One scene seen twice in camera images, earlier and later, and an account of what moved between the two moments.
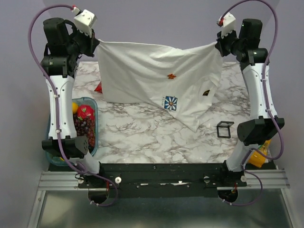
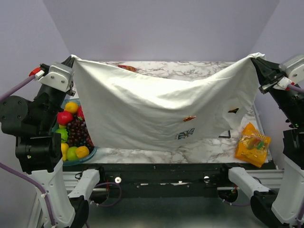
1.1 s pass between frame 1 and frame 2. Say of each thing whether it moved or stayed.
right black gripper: moved
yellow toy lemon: stayed
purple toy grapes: stayed
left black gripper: moved
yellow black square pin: moved
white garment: moved
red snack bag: moved
